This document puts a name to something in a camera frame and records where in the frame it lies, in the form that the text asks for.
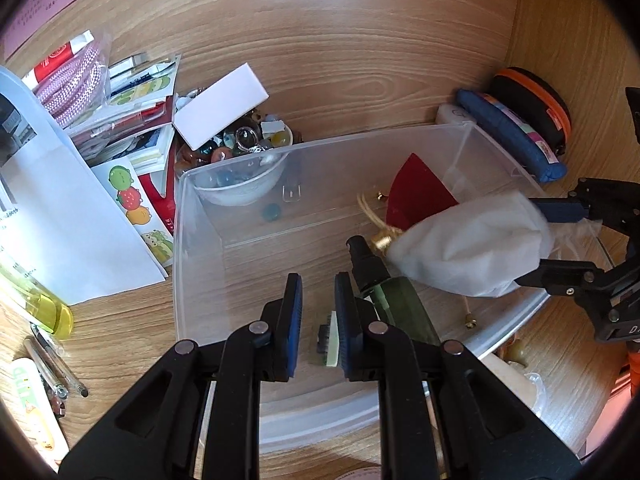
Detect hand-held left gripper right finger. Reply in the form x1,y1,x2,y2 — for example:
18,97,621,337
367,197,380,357
334,271,583,480

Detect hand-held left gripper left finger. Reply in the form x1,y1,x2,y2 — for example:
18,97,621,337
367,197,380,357
59,273,304,480

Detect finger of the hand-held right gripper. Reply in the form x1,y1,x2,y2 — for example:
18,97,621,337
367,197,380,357
515,257,612,311
529,176,640,235

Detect green spray bottle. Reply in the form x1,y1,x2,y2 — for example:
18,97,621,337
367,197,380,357
346,235,441,348

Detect clear plastic storage box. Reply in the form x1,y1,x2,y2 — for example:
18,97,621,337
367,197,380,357
172,122,608,453

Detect white cloth pouch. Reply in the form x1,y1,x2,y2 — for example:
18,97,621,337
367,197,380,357
387,192,601,297

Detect small green black item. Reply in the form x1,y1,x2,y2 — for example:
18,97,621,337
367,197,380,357
316,311,341,368

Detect blue pencil case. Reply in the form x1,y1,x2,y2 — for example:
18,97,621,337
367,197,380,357
456,89,568,183

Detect black orange zip case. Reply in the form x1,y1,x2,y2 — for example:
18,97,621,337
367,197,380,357
487,66,572,158

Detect red velvet pouch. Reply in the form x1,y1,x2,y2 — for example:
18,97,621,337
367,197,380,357
385,153,460,228

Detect clear bowl of marbles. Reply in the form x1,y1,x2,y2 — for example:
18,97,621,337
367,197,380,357
175,115,293,207

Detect white round container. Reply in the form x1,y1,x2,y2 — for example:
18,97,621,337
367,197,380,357
435,103,476,128

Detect fruit sticker sheet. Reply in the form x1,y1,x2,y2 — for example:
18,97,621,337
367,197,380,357
92,157,176,268

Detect white cardboard box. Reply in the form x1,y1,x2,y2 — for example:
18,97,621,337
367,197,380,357
172,62,269,151

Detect pens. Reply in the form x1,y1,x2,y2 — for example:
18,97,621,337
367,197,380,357
31,324,90,398

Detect yellow liquid bottle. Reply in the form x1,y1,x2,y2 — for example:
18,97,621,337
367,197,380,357
0,255,75,338

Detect white paper sheet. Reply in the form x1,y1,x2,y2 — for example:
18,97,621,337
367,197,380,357
0,65,170,306

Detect pile of sticker packets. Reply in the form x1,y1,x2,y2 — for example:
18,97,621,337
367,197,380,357
70,52,182,241

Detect clear pen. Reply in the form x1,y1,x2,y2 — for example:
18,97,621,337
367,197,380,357
24,337,68,401

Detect white green tube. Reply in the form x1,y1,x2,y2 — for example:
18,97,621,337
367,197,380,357
10,357,70,466

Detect pink beaded cord packet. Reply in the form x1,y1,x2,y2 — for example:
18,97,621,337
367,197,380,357
22,30,113,131

